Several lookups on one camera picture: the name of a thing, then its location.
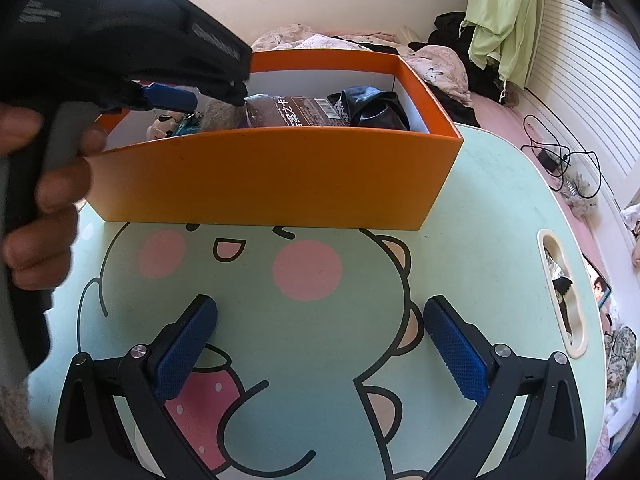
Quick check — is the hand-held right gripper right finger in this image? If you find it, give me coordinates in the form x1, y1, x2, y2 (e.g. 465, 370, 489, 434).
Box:
422, 295, 587, 480

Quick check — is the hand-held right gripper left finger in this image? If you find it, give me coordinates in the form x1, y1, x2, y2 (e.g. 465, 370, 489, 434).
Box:
52, 294, 219, 480

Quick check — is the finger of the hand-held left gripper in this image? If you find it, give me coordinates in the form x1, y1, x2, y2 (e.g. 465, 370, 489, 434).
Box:
192, 77, 249, 107
100, 81, 197, 114

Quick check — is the brown fur ball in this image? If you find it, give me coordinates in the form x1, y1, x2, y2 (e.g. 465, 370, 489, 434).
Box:
200, 97, 247, 134

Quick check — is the green toy car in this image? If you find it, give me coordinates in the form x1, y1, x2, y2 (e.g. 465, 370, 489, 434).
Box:
175, 112, 206, 136

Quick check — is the brown snack packet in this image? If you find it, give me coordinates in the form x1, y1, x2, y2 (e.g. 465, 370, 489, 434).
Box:
245, 94, 351, 129

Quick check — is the orange cardboard box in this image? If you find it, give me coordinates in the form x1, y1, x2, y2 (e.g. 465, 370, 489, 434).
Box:
82, 49, 463, 231

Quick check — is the black lace-trimmed cloth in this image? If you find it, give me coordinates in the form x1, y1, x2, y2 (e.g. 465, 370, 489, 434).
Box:
327, 85, 412, 132

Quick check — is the person's left hand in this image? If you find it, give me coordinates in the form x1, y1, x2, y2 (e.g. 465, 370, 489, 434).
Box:
0, 102, 108, 291

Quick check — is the black printed cloth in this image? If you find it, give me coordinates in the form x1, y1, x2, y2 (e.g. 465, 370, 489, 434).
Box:
545, 245, 576, 338

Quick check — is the green cartoon desk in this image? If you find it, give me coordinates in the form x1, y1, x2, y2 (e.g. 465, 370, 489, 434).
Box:
25, 122, 608, 480

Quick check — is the tablet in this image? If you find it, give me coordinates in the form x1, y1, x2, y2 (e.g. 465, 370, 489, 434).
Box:
582, 255, 614, 313

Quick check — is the patterned cloth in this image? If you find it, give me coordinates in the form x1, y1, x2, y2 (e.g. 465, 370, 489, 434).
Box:
602, 325, 639, 403

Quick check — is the grey fluffy toy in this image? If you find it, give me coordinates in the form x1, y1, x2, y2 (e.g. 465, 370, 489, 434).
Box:
564, 172, 599, 219

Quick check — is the pink floral quilt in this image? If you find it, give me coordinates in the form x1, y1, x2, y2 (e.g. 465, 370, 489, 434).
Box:
250, 24, 471, 108

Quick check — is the white crumpled cloth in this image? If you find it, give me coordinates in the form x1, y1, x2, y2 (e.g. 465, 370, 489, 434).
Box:
620, 204, 640, 237

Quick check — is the black clothes pile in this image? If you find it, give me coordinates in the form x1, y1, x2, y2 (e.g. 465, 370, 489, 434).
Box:
427, 11, 507, 127

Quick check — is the pink bed sheet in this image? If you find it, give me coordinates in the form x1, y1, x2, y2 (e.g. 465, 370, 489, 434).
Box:
470, 87, 640, 281

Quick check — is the light green hanging garment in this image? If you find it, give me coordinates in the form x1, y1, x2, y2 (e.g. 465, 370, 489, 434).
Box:
466, 0, 544, 89

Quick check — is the white slatted wardrobe door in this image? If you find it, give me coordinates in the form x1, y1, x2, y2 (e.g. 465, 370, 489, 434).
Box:
525, 0, 640, 211

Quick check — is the black charger with cable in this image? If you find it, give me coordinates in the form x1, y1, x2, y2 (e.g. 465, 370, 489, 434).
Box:
521, 114, 602, 200

